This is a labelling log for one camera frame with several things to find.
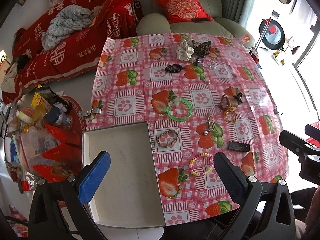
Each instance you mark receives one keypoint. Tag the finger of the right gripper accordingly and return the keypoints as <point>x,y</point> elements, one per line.
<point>297,145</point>
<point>312,131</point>

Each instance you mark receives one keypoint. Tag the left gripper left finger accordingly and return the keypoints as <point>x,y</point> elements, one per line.
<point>91,176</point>

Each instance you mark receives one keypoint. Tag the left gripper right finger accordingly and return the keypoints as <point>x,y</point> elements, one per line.
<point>243,190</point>

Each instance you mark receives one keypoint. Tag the black scalloped snap clip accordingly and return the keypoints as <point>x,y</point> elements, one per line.
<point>238,146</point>

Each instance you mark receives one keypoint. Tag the green plastic bangle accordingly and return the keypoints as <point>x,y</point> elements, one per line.
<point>179,110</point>

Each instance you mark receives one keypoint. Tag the black claw hair clip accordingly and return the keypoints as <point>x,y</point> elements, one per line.
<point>238,97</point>

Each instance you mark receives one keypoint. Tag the red paper envelope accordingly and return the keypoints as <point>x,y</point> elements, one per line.
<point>64,153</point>

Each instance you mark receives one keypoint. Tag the white shallow tray box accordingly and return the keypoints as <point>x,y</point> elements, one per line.
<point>128,196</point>

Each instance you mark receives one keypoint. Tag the metal tablecloth clamp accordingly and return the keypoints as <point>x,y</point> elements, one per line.
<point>87,114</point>

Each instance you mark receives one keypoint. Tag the blue lidded jar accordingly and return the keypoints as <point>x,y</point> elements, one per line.
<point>57,118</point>

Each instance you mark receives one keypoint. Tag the pink strawberry tablecloth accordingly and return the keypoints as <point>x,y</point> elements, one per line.
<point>199,94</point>

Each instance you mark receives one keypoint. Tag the leopard print scrunchie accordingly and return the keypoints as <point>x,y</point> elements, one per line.
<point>201,49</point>

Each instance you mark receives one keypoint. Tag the cream satin scrunchie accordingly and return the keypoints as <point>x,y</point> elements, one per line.
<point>184,51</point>

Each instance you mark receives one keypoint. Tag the grey crumpled blanket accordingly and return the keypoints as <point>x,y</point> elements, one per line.
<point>69,20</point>

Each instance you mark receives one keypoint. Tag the red wedding bed cover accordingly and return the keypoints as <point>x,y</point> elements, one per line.
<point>75,55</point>

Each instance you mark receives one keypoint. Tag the green armchair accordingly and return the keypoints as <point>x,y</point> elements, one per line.
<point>224,18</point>

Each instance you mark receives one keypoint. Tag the red embroidered cushion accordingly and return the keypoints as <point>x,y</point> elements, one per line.
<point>177,11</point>

